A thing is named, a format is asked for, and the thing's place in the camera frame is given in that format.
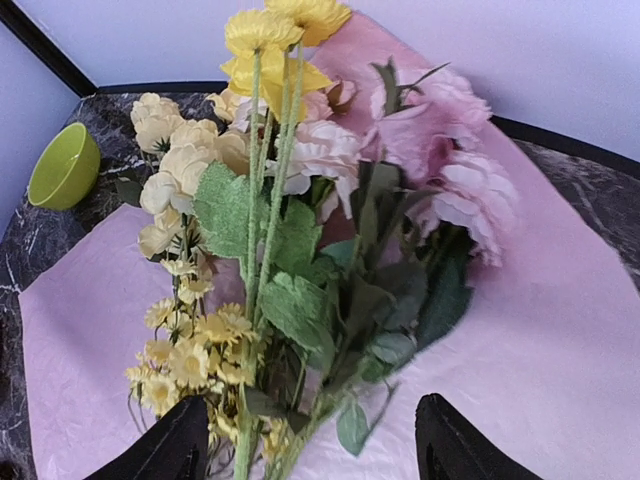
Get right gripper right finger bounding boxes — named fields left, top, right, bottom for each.
left=415, top=393, right=540, bottom=480

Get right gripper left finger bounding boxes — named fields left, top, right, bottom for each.
left=87, top=395, right=208, bottom=480

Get small yellow filler flowers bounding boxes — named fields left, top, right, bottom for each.
left=125, top=254, right=271, bottom=448

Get pink carnation stem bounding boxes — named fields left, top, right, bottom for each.
left=285, top=91, right=361, bottom=221

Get yellow rose stem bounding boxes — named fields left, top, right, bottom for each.
left=192, top=0, right=354, bottom=480

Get yellow daisy bunch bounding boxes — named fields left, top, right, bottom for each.
left=130, top=88, right=251, bottom=259

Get green plastic bowl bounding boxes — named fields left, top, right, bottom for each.
left=27, top=122, right=101, bottom=211

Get left black frame post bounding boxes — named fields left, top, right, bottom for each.
left=0, top=0, right=98, bottom=98

